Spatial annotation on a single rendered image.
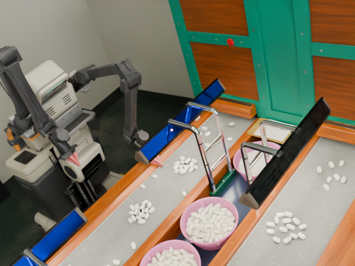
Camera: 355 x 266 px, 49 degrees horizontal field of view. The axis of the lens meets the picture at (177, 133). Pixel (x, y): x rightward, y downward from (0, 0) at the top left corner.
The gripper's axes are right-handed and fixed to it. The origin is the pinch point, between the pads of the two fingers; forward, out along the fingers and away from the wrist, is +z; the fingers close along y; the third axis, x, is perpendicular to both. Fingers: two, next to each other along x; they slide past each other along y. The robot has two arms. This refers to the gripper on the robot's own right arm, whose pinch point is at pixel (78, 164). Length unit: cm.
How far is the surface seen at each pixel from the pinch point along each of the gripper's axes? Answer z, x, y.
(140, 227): 38.6, -19.4, -4.6
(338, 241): 74, -95, 22
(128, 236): 37.7, -17.6, -11.5
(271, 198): 59, -66, 33
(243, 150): 29, -74, 28
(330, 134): 60, -78, 77
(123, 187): 25.4, 1.1, 11.4
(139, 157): 9.5, -36.3, 9.2
